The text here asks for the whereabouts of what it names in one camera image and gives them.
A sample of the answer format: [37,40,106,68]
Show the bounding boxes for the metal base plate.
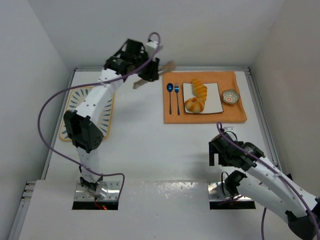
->
[72,181,121,211]
[207,181,256,210]

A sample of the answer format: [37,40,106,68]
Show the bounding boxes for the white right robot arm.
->
[208,131,320,240]

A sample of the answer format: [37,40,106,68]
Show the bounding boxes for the black right base cable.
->
[220,171,233,200]

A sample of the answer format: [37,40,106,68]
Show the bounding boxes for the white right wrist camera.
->
[223,126,234,132]

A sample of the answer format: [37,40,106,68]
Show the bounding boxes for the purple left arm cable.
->
[37,32,161,198]

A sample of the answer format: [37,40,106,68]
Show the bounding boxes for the white square plate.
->
[182,82,224,114]

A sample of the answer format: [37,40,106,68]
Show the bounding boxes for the blue metal spoon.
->
[166,83,174,115]

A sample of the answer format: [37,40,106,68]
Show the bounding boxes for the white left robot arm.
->
[63,39,160,193]

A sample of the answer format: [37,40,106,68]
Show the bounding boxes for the blue metal fork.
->
[174,83,180,116]

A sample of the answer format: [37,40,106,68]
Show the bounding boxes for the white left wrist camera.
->
[143,40,163,59]

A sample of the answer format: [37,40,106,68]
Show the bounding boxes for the metal serving tongs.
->
[132,60,176,90]

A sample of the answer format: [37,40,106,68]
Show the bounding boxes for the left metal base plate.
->
[72,181,121,211]

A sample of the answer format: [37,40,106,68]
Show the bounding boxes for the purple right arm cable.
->
[216,121,320,240]

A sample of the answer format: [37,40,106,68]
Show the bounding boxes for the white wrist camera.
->
[223,126,234,132]
[143,40,163,59]

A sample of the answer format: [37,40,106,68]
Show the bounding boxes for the curled striped croissant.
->
[184,97,205,114]

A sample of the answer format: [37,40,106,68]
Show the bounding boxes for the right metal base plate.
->
[207,181,256,210]

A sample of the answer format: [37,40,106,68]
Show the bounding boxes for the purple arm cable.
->
[37,32,161,198]
[216,121,320,240]

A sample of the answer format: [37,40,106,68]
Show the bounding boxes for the long striped croissant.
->
[191,79,208,101]

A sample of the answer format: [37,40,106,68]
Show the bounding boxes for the small flower-shaped sauce dish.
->
[222,89,240,105]

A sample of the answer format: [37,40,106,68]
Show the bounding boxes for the blue patterned serving tray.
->
[58,86,115,142]

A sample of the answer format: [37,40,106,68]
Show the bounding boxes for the orange cloth placemat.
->
[163,71,247,124]

